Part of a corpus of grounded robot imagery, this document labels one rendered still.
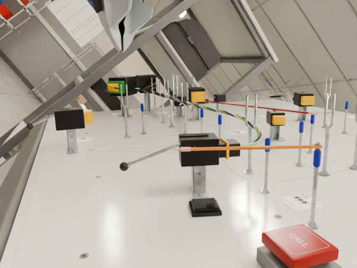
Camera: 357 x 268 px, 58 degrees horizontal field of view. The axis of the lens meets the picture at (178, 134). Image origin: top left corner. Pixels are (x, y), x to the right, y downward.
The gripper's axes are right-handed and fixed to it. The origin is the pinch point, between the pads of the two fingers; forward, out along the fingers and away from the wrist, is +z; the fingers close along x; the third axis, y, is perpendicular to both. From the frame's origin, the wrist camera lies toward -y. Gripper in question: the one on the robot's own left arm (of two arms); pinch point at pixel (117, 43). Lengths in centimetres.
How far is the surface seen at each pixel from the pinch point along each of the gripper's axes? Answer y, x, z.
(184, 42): -57, 84, -41
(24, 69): -686, 272, -227
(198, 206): 7.2, 7.2, 23.1
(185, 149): 10.8, 0.8, 15.7
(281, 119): 3.3, 45.0, 7.3
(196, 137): 5.5, 9.6, 13.5
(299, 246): 22.5, 2.5, 25.6
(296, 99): -3, 73, -2
